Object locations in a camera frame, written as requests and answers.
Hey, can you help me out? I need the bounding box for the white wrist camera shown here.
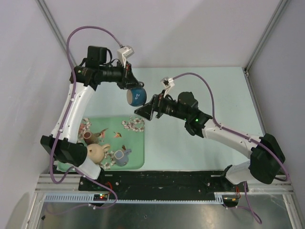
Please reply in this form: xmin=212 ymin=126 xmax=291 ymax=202
xmin=117 ymin=46 xmax=134 ymax=68
xmin=161 ymin=77 xmax=175 ymax=96

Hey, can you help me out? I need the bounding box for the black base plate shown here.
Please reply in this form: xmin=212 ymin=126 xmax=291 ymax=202
xmin=78 ymin=170 xmax=250 ymax=201

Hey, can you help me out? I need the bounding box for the aluminium corner post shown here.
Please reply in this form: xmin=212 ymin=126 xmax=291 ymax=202
xmin=244 ymin=0 xmax=291 ymax=76
xmin=35 ymin=0 xmax=71 ymax=72

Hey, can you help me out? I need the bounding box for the green floral tray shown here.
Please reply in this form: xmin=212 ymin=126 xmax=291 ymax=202
xmin=56 ymin=115 xmax=145 ymax=171

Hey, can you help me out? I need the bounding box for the right aluminium corner post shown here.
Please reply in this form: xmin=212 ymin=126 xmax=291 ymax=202
xmin=244 ymin=0 xmax=291 ymax=76

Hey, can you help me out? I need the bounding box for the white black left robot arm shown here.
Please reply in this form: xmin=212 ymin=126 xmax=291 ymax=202
xmin=41 ymin=46 xmax=147 ymax=190

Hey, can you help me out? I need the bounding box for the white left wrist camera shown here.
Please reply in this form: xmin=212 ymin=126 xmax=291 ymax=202
xmin=117 ymin=46 xmax=134 ymax=68

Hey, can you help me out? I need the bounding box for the brown small cup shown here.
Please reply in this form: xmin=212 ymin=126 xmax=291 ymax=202
xmin=83 ymin=132 xmax=96 ymax=145

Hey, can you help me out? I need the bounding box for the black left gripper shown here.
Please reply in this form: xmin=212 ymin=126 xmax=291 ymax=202
xmin=100 ymin=61 xmax=142 ymax=90

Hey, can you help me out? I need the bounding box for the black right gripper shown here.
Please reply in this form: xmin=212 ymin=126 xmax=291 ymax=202
xmin=134 ymin=90 xmax=189 ymax=121

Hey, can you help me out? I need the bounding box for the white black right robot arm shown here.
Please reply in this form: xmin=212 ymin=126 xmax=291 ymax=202
xmin=134 ymin=92 xmax=285 ymax=191

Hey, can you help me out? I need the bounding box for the light blue coffee mug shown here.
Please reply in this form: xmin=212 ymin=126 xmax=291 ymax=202
xmin=113 ymin=149 xmax=132 ymax=167

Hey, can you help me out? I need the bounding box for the left aluminium corner post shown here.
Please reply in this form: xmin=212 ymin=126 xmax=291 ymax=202
xmin=35 ymin=0 xmax=71 ymax=72

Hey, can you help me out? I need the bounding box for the grey slotted cable duct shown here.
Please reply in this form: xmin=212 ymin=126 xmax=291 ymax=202
xmin=44 ymin=192 xmax=239 ymax=205

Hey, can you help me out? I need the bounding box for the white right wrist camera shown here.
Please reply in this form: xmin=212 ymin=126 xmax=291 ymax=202
xmin=161 ymin=77 xmax=175 ymax=96

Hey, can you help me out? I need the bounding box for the aluminium frame rail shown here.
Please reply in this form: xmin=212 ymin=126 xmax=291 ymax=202
xmin=35 ymin=173 xmax=81 ymax=191

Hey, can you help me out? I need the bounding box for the dark blue mug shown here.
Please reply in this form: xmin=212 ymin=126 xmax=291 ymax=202
xmin=126 ymin=88 xmax=147 ymax=107

